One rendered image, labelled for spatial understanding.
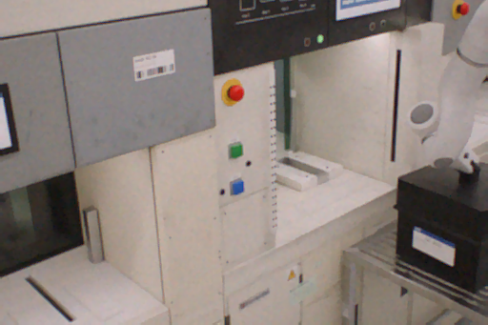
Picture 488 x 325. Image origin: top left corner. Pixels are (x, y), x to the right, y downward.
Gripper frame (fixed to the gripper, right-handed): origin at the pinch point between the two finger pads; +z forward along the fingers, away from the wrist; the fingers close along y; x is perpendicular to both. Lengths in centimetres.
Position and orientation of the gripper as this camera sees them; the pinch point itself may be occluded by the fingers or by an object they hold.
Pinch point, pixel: (467, 172)
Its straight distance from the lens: 187.7
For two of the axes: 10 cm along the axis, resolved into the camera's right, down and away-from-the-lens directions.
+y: -5.9, -2.7, 7.6
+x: -5.5, 8.3, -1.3
